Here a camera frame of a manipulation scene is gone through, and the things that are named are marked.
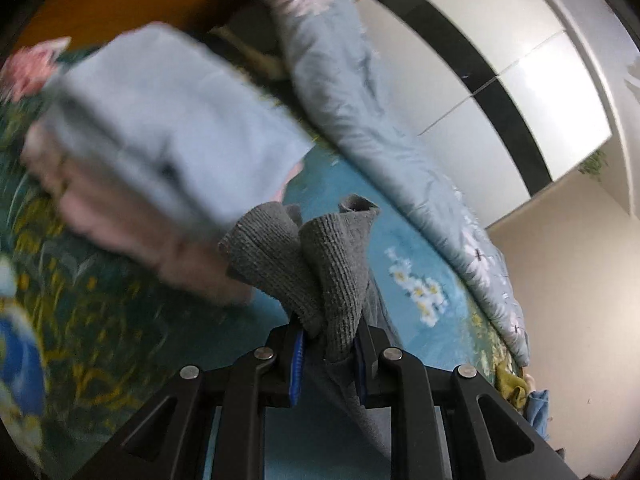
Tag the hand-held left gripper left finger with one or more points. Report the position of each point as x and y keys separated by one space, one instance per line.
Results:
x=297 y=366

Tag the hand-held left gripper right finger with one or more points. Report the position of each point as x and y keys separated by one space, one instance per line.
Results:
x=361 y=377

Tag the grey knitted garment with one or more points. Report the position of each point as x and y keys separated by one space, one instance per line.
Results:
x=335 y=270

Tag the yellow-green cloth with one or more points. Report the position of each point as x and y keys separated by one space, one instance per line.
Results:
x=511 y=385

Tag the teal floral bed sheet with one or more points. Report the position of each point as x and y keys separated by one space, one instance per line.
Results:
x=125 y=340

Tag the blue cloth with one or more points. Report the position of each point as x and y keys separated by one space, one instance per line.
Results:
x=537 y=412

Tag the pink folded garment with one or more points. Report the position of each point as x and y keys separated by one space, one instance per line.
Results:
x=125 y=230

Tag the grey-blue floral quilt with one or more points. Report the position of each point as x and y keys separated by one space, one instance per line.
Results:
x=350 y=100

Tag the light blue folded garment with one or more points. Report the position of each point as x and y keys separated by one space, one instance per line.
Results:
x=165 y=110

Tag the white wardrobe with black stripe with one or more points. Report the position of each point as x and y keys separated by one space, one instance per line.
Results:
x=550 y=85

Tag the green plant wall decoration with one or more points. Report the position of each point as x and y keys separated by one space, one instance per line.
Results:
x=593 y=165

